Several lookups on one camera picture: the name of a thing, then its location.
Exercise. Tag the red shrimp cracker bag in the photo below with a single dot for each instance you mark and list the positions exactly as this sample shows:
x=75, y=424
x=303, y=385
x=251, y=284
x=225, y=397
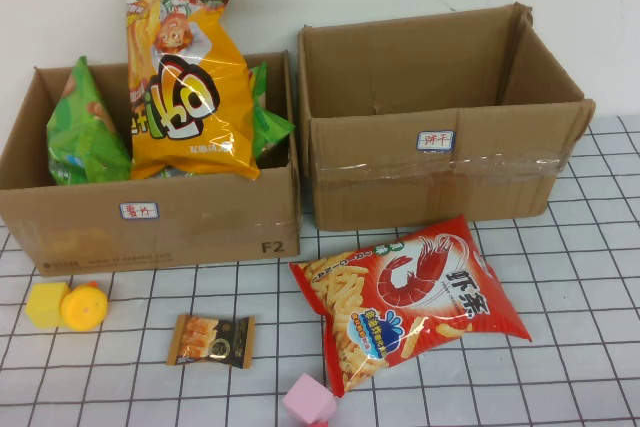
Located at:
x=415, y=292

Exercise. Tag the small brown black snack packet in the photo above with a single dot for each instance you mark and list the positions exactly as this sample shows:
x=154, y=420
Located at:
x=210, y=342

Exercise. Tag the small green snack bag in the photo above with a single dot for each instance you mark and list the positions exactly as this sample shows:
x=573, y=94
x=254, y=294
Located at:
x=270, y=124

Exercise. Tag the large green snack bag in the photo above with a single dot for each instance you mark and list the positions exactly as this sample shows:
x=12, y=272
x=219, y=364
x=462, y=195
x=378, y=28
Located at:
x=82, y=132

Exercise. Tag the taped brown cardboard box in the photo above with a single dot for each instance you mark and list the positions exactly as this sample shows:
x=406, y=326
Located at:
x=390, y=192

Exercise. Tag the cardboard box printed F2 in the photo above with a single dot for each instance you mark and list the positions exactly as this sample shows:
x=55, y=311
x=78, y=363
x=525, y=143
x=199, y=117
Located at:
x=210, y=227

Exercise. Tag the white label red writing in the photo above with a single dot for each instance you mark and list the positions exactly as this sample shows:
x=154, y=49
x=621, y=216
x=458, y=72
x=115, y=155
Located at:
x=139, y=210
x=436, y=140

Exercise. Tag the orange potato chips bag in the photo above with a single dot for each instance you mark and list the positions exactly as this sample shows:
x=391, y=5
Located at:
x=195, y=97

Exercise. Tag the pink foam cube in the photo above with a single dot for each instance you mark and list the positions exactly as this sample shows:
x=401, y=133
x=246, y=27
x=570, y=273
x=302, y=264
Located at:
x=307, y=399

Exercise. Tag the yellow toy block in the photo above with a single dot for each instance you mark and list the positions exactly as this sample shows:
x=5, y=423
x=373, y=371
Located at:
x=85, y=307

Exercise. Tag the white black grid tablecloth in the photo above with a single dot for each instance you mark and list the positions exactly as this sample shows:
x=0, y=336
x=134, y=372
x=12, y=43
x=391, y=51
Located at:
x=550, y=372

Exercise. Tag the yellow foam block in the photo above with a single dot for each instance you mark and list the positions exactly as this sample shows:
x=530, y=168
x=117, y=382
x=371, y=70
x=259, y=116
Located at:
x=42, y=304

